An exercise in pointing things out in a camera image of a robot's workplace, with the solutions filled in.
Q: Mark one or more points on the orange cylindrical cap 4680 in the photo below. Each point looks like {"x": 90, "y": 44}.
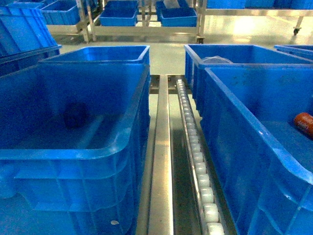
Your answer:
{"x": 304, "y": 122}

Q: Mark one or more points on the blue crate rear left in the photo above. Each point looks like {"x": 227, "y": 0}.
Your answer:
{"x": 105, "y": 54}

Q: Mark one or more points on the blue crate rear right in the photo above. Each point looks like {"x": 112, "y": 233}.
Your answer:
{"x": 198, "y": 57}

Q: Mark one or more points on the blue crate centre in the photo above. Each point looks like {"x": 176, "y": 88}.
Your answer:
{"x": 73, "y": 140}

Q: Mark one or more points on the far blue crate right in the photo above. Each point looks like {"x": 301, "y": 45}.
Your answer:
{"x": 183, "y": 16}

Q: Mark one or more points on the white roller track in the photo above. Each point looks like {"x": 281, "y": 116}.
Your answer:
{"x": 207, "y": 208}

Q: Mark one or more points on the far blue crate left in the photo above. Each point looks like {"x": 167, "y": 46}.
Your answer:
{"x": 120, "y": 13}

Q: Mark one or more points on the tilted blue crate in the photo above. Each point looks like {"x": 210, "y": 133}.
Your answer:
{"x": 24, "y": 39}

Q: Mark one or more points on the steel divider rail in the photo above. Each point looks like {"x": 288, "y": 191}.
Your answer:
{"x": 161, "y": 220}

